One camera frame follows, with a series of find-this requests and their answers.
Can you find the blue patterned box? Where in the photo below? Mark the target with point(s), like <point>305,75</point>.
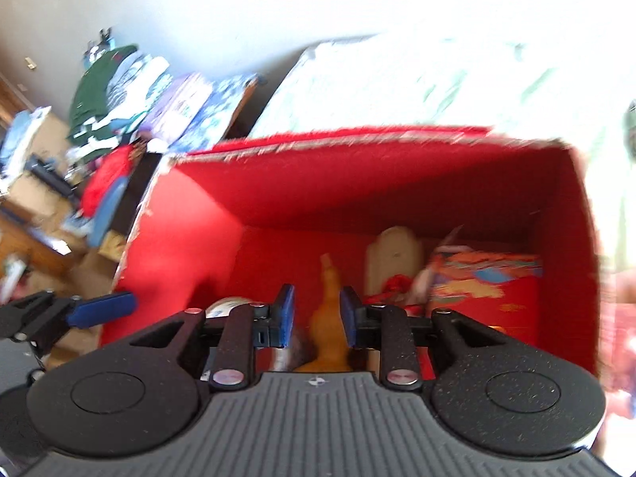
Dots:
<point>218,109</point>

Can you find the black cylinder bottle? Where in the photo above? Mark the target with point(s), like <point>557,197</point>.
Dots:
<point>49,174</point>

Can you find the pile of folded clothes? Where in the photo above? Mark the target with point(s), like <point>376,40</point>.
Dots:
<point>99,89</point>

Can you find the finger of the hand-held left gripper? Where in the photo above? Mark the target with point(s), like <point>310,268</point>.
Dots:
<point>99,308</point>

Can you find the printed packing tape roll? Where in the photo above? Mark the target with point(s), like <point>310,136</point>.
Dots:
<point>228,305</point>

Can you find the light blue cloth bundle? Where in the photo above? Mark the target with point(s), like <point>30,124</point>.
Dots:
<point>22,139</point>

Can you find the red printed carton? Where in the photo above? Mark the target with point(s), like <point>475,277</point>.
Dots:
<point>477,278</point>

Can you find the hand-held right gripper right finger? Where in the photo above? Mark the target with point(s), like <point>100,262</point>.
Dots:
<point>350,318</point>

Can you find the blue insole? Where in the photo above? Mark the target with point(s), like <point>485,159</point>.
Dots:
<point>107,213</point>

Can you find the red cardboard box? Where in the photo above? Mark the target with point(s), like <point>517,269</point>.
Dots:
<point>198,258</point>

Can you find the red fuzzy pouch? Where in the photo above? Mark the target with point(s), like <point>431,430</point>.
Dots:
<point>107,179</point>

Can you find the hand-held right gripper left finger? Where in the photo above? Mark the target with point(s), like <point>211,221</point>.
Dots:
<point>283,318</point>

